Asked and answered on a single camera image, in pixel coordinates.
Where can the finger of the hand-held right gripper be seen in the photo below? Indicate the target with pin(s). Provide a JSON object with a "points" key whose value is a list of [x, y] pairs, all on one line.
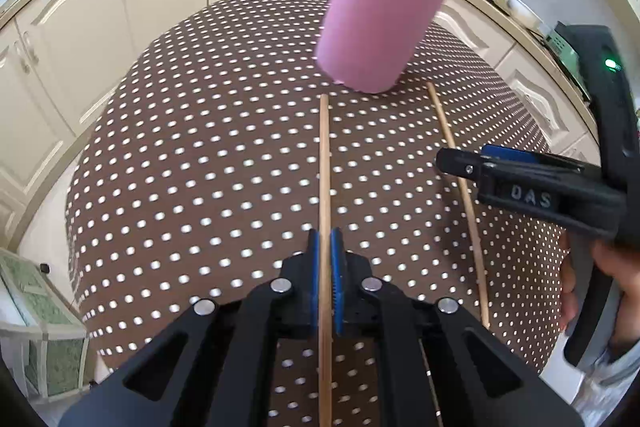
{"points": [[515, 155], [460, 163]]}

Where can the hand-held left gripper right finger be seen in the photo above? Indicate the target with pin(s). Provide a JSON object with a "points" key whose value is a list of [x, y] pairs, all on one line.
{"points": [[336, 277]]}

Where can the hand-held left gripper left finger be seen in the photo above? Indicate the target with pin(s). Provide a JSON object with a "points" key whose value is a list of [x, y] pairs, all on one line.
{"points": [[314, 277]]}

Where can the long wooden chopstick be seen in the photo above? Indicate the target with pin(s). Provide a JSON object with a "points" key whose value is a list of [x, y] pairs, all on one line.
{"points": [[324, 167], [452, 142]]}

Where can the pink utensil holder cup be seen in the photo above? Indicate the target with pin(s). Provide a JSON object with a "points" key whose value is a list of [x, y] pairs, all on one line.
{"points": [[375, 32]]}

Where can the person's right hand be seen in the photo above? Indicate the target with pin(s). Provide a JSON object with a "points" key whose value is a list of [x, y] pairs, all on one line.
{"points": [[620, 267]]}

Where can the green electric cooker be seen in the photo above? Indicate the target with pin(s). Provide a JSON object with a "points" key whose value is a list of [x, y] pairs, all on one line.
{"points": [[567, 57]]}

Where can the white bowl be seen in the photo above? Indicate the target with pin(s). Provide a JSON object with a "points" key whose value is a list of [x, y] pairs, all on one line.
{"points": [[522, 9]]}

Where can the brown polka dot tablecloth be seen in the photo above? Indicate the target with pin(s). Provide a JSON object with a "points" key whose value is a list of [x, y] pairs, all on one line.
{"points": [[200, 157]]}

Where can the green patterned storage box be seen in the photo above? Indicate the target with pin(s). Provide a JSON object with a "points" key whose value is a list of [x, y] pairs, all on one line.
{"points": [[50, 347]]}

